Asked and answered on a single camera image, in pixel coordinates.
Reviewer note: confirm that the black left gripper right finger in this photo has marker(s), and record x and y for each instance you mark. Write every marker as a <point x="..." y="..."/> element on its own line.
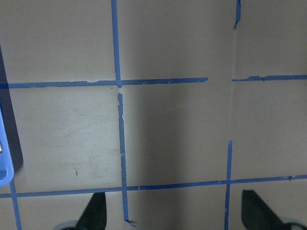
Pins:
<point x="257" y="215"/>

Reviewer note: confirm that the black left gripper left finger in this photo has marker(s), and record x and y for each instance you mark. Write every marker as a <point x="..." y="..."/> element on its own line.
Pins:
<point x="94" y="215"/>

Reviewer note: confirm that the blue plastic tray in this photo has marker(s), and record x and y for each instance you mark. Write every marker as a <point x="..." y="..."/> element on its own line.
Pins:
<point x="6" y="164"/>

